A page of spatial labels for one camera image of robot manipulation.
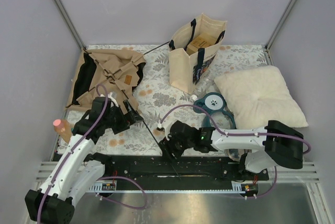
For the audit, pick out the pink cap juice bottle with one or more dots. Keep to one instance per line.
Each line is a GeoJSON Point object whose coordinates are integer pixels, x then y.
{"type": "Point", "coordinates": [63, 128]}

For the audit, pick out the brown cardboard box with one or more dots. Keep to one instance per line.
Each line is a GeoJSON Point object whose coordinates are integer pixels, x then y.
{"type": "Point", "coordinates": [204, 40]}

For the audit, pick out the white slotted cable duct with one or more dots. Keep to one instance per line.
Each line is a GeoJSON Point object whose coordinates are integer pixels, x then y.
{"type": "Point", "coordinates": [168, 184]}

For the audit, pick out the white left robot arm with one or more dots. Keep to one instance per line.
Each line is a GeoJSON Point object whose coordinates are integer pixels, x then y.
{"type": "Point", "coordinates": [78, 170]}

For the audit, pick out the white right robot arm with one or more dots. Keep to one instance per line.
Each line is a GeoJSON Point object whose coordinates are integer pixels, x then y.
{"type": "Point", "coordinates": [273, 145]}

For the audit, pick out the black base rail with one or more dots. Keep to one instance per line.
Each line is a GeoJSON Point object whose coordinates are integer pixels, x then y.
{"type": "Point", "coordinates": [151, 168]}

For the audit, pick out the floral patterned mat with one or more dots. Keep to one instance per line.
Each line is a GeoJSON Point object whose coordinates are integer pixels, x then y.
{"type": "Point", "coordinates": [157, 101]}

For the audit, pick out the steel pet bowl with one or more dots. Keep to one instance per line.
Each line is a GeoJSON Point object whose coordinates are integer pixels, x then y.
{"type": "Point", "coordinates": [236, 154]}

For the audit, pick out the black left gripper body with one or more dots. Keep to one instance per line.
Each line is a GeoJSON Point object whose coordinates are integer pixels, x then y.
{"type": "Point", "coordinates": [118, 121]}

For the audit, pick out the teal double pet bowl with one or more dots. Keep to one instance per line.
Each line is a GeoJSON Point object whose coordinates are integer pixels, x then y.
{"type": "Point", "coordinates": [215, 103]}

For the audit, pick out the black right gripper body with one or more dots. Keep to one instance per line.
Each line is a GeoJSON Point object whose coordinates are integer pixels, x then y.
{"type": "Point", "coordinates": [177, 146]}

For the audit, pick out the aluminium frame rail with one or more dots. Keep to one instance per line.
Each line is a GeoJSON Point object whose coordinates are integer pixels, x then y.
{"type": "Point", "coordinates": [308, 174]}

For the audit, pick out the beige fabric pet tent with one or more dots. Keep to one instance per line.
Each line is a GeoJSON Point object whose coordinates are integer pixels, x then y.
{"type": "Point", "coordinates": [120, 71]}

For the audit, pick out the cream fluffy pillow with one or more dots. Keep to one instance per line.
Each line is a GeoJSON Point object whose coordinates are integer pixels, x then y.
{"type": "Point", "coordinates": [256, 96]}

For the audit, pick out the cream canvas tote bag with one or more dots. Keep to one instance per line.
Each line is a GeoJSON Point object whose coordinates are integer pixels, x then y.
{"type": "Point", "coordinates": [186, 70]}

